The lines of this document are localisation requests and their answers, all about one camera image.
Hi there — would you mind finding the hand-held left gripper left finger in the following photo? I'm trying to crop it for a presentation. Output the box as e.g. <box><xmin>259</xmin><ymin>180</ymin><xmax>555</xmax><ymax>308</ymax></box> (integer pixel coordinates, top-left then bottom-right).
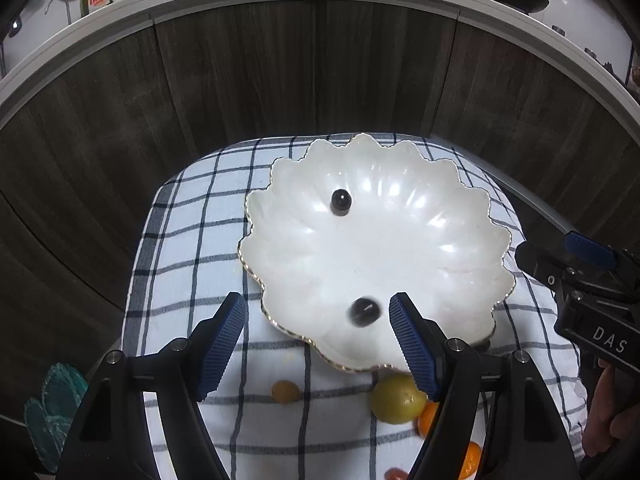
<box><xmin>56</xmin><ymin>291</ymin><xmax>248</xmax><ymax>480</ymax></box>

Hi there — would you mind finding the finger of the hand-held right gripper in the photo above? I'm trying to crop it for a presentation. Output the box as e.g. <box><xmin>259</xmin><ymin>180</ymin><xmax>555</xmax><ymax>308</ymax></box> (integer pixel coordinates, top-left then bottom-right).
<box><xmin>515</xmin><ymin>241</ymin><xmax>568</xmax><ymax>288</ymax></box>
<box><xmin>564</xmin><ymin>231</ymin><xmax>640</xmax><ymax>281</ymax></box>

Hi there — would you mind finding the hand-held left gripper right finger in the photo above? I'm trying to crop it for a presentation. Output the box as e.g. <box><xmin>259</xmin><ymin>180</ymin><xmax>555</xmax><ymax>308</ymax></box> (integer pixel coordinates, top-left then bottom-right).
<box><xmin>389</xmin><ymin>292</ymin><xmax>581</xmax><ymax>480</ymax></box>

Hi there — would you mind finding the dark purple grape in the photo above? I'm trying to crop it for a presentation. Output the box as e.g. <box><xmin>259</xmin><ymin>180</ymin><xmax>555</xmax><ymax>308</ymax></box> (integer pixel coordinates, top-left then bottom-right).
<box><xmin>330</xmin><ymin>189</ymin><xmax>353</xmax><ymax>217</ymax></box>
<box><xmin>349</xmin><ymin>297</ymin><xmax>383</xmax><ymax>328</ymax></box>

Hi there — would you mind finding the yellow-green round fruit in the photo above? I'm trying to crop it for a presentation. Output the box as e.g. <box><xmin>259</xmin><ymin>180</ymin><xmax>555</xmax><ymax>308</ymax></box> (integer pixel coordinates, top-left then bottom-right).
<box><xmin>370</xmin><ymin>376</ymin><xmax>428</xmax><ymax>426</ymax></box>

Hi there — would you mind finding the orange mandarin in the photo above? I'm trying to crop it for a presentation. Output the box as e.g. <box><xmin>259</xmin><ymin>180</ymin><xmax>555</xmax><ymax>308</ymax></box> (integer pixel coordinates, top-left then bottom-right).
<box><xmin>457</xmin><ymin>441</ymin><xmax>483</xmax><ymax>480</ymax></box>
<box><xmin>417</xmin><ymin>400</ymin><xmax>442</xmax><ymax>438</ymax></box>

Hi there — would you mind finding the brown longan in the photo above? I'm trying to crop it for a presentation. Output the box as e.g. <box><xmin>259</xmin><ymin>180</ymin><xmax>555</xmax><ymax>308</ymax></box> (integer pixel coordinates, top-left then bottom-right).
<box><xmin>271</xmin><ymin>380</ymin><xmax>302</xmax><ymax>404</ymax></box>

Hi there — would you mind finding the white scalloped bowl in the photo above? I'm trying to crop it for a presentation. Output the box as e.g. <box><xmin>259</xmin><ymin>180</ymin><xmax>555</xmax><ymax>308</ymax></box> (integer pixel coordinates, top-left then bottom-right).
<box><xmin>237</xmin><ymin>132</ymin><xmax>516</xmax><ymax>373</ymax></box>

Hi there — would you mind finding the person's right hand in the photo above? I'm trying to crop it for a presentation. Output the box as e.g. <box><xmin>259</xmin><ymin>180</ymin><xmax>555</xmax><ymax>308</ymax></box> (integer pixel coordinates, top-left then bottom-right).
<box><xmin>581</xmin><ymin>359</ymin><xmax>640</xmax><ymax>461</ymax></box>

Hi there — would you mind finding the white blue checked cloth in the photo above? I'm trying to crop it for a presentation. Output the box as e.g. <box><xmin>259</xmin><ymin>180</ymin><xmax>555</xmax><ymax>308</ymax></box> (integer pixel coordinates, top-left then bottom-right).
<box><xmin>120</xmin><ymin>132</ymin><xmax>588</xmax><ymax>480</ymax></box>

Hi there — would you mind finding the teal glass dish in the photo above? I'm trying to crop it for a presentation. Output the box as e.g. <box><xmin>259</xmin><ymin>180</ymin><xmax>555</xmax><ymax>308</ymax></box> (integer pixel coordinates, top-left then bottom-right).
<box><xmin>24</xmin><ymin>397</ymin><xmax>71</xmax><ymax>476</ymax></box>
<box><xmin>42</xmin><ymin>362</ymin><xmax>88</xmax><ymax>421</ymax></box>

